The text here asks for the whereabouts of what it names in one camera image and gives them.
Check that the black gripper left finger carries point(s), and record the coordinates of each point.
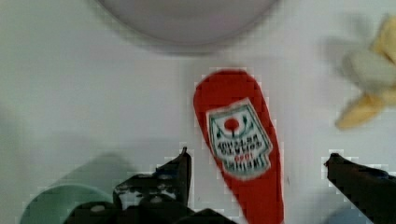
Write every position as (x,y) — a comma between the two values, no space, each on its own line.
(170,182)

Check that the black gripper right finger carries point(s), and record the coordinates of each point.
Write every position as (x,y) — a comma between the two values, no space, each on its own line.
(371,190)

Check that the red ketchup bottle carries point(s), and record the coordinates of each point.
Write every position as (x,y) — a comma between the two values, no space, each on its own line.
(237,128)

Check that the green perforated strainer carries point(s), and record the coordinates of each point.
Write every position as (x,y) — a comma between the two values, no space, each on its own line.
(55,204)

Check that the lilac round plate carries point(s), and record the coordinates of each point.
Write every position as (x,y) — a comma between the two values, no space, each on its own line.
(188,22)

